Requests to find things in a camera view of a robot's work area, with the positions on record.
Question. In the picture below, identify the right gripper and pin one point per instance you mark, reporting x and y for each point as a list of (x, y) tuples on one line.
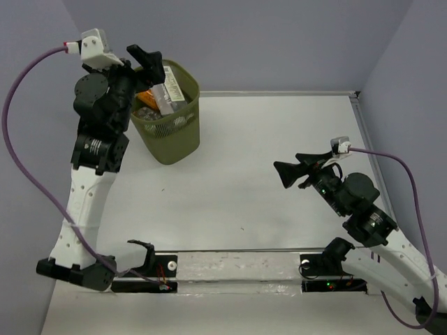
[(289, 172)]

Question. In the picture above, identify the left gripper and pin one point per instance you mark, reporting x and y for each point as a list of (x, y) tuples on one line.
[(154, 72)]

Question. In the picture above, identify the orange juice bottle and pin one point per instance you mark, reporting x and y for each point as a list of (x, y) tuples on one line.
[(148, 99)]

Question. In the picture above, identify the square white-label bottle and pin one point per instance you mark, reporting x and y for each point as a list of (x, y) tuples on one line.
[(168, 95)]

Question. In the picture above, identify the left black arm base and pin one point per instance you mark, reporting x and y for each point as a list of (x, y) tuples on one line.
[(159, 276)]

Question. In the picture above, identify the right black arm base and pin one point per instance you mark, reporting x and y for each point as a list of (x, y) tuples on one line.
[(323, 272)]

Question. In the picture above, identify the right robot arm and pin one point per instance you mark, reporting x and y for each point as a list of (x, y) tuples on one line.
[(393, 265)]

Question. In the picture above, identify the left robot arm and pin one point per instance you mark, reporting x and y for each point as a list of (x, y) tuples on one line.
[(103, 102)]

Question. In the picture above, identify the green mesh waste bin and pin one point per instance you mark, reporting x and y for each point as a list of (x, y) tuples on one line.
[(173, 137)]

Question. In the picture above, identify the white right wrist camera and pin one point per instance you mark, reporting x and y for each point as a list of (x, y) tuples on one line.
[(340, 146)]

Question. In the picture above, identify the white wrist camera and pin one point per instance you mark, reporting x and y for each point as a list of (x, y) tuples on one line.
[(94, 50), (340, 146)]

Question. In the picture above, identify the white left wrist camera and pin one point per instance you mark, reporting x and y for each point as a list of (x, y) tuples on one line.
[(94, 50)]

